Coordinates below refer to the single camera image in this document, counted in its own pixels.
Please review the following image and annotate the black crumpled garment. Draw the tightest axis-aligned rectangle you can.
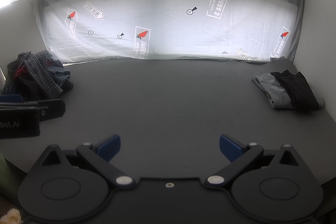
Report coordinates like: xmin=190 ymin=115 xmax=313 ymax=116
xmin=14 ymin=76 xmax=74 ymax=103

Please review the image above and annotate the cream fluffy cloth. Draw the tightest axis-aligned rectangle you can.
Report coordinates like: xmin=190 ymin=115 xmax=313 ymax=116
xmin=0 ymin=208 xmax=23 ymax=224

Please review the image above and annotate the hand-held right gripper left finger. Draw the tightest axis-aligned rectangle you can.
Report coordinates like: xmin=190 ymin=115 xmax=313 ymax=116
xmin=31 ymin=134 xmax=135 ymax=188

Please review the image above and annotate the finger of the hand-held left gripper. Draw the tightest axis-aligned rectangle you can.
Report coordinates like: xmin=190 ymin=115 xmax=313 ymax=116
xmin=0 ymin=94 xmax=24 ymax=103
xmin=0 ymin=99 xmax=66 ymax=123

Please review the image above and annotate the white printed curtain sheet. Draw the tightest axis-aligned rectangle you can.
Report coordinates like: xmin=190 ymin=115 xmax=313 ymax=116
xmin=36 ymin=0 xmax=307 ymax=65

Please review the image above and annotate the grey folded garment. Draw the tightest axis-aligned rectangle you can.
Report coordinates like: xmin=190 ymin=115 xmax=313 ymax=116
xmin=252 ymin=73 xmax=296 ymax=109

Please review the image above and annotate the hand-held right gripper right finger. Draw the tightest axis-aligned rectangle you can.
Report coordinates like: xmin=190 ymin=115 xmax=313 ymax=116
xmin=206 ymin=134 xmax=313 ymax=188

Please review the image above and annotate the plaid shirt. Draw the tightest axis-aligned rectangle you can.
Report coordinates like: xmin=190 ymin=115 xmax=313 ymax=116
xmin=7 ymin=50 xmax=65 ymax=100

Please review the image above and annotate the black folded garment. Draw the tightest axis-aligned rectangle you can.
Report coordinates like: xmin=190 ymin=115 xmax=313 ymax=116
xmin=270 ymin=70 xmax=321 ymax=111

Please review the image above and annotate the red garment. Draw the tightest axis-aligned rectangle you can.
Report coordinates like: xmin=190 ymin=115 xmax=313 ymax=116
xmin=14 ymin=66 xmax=28 ymax=78

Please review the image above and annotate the blue denim garment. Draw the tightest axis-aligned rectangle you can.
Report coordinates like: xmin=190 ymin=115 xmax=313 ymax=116
xmin=48 ymin=60 xmax=72 ymax=88

